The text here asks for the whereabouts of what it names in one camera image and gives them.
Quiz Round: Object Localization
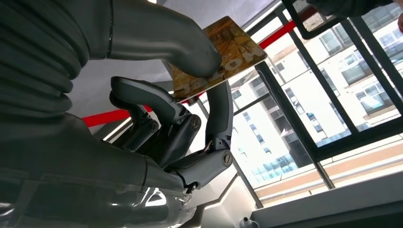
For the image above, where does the black window frame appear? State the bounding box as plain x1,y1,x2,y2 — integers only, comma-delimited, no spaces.
195,0,403,210

